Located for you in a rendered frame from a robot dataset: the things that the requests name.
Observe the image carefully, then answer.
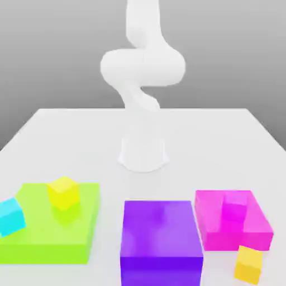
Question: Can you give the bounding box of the small yellow cube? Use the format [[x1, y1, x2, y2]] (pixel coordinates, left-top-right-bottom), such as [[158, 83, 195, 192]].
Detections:
[[46, 175, 80, 211]]

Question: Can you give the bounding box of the small magenta cube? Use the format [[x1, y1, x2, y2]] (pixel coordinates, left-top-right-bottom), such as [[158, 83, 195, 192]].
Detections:
[[221, 192, 249, 225]]

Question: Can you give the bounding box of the small cyan cube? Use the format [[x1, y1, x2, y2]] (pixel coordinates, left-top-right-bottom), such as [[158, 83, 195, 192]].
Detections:
[[0, 197, 27, 238]]

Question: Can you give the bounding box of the small orange cube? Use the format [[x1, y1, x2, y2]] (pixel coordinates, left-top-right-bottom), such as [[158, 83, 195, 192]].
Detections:
[[233, 245, 264, 286]]

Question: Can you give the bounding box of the large purple box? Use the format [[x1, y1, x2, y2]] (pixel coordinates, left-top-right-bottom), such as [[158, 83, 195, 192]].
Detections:
[[120, 199, 204, 286]]

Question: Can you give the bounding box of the large green box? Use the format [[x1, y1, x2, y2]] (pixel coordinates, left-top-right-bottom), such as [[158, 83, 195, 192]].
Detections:
[[0, 182, 101, 265]]

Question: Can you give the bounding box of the large magenta box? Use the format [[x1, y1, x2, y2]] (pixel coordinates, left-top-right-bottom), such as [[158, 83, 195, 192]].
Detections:
[[194, 189, 274, 252]]

